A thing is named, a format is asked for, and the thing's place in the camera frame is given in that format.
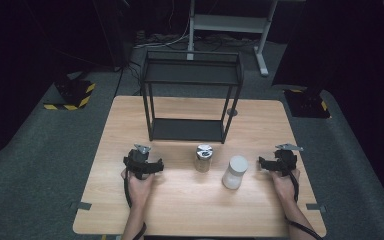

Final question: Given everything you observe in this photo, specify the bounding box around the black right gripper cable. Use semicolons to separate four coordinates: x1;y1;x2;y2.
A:
285;169;324;240

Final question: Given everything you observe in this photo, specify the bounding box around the silver metal can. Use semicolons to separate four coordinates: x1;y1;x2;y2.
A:
194;143;214;174

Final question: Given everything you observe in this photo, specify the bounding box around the person's left hand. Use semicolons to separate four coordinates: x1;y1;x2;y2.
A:
120;168;157;209

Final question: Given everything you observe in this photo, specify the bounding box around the bundle of floor cables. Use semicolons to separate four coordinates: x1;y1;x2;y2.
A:
113;0;261;98

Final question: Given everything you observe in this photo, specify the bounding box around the grey tape strip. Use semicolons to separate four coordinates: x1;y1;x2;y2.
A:
69;201;93;212
305;202;328;213

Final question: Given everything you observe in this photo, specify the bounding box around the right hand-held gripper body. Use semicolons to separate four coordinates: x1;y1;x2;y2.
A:
261;143;304;178

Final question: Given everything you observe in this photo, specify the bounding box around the grey metal desk frame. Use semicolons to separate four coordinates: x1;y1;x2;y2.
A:
186;0;306;78

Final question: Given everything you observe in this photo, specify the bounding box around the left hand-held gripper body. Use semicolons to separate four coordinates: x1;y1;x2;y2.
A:
124;143;164;181

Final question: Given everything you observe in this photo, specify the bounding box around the black metal shelf rack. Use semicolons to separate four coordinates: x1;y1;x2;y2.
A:
140;49;245;145

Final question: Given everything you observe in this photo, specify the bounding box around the yellow black striped stand base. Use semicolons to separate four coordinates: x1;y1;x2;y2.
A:
283;87;332;120
43;77;97;112

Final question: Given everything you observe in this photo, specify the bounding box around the person's right hand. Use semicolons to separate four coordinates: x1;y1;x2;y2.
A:
269;168;302;205

